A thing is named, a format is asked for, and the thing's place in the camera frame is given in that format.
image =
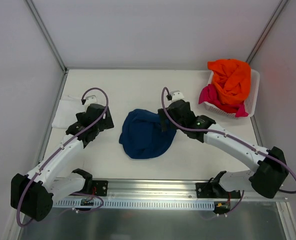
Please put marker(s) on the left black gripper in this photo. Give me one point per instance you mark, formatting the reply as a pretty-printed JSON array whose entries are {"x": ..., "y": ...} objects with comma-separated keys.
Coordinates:
[{"x": 98, "y": 115}]

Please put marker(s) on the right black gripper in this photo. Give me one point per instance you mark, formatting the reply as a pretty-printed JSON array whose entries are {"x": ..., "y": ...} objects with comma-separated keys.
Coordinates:
[{"x": 172, "y": 111}]

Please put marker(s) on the blue t shirt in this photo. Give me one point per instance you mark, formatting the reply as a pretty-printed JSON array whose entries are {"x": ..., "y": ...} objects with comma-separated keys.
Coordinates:
[{"x": 142, "y": 137}]

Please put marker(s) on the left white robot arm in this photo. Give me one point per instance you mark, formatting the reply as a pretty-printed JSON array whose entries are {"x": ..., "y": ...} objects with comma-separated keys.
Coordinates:
[{"x": 34, "y": 193}]

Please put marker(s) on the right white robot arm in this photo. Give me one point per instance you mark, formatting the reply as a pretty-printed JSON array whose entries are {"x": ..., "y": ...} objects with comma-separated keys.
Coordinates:
[{"x": 266, "y": 167}]

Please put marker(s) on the folded white t shirt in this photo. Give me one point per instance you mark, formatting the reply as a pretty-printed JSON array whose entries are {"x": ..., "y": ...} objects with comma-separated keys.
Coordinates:
[{"x": 66, "y": 112}]

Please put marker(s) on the pink t shirt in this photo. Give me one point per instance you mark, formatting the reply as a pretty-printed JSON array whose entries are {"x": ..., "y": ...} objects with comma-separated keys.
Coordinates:
[{"x": 209, "y": 94}]

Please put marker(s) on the orange t shirt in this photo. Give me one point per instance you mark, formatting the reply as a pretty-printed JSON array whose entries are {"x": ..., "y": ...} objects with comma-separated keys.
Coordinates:
[{"x": 231, "y": 79}]

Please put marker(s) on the white plastic basket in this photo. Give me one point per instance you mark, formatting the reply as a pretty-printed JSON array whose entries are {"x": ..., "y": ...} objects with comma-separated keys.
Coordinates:
[{"x": 249, "y": 103}]

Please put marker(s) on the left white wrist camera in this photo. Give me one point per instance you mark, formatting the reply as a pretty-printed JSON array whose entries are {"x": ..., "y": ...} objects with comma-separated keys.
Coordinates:
[{"x": 88, "y": 100}]

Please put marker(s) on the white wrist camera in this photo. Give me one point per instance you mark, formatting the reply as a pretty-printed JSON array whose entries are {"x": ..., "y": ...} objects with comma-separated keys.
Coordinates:
[
  {"x": 174, "y": 96},
  {"x": 88, "y": 100}
]

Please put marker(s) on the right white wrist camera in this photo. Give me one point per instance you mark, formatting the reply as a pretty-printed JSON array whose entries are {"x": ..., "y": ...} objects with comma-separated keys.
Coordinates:
[{"x": 174, "y": 96}]

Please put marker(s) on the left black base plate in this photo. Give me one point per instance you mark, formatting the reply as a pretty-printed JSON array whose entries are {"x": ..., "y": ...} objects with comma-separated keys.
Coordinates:
[{"x": 100, "y": 187}]

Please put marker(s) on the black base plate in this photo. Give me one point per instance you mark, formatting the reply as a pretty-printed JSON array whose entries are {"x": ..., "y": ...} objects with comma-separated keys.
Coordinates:
[
  {"x": 209, "y": 190},
  {"x": 100, "y": 187}
]

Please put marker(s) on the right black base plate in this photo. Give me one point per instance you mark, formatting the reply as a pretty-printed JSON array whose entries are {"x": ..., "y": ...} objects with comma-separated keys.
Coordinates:
[{"x": 209, "y": 190}]

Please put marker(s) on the aluminium mounting rail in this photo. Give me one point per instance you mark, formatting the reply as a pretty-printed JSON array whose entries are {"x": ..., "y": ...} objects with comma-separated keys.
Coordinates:
[{"x": 158, "y": 189}]

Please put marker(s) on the white slotted cable duct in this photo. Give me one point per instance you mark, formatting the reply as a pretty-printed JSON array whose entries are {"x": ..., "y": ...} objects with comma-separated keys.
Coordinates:
[{"x": 142, "y": 204}]

